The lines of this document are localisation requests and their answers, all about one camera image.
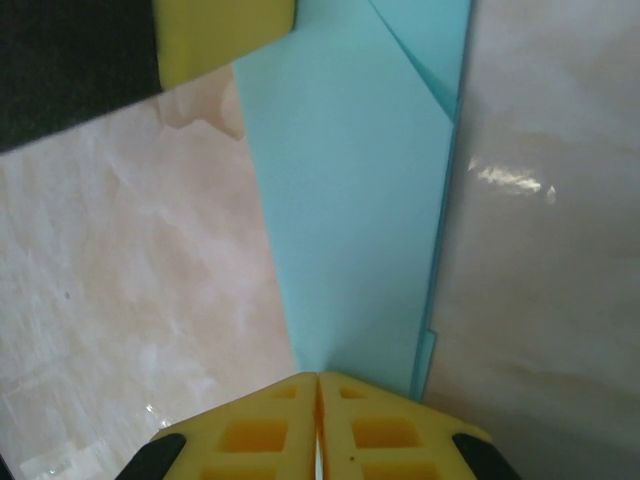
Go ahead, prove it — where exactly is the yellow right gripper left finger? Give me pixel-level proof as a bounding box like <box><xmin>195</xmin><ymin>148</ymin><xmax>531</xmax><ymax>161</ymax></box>
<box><xmin>117</xmin><ymin>370</ymin><xmax>320</xmax><ymax>480</ymax></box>

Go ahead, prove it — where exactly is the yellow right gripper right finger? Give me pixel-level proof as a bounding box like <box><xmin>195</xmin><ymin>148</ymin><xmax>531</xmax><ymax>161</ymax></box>
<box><xmin>318</xmin><ymin>370</ymin><xmax>524</xmax><ymax>480</ymax></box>

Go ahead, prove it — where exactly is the teal paper sheet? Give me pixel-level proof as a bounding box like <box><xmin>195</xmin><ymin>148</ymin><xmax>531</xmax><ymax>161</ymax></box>
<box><xmin>232</xmin><ymin>0</ymin><xmax>474</xmax><ymax>401</ymax></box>

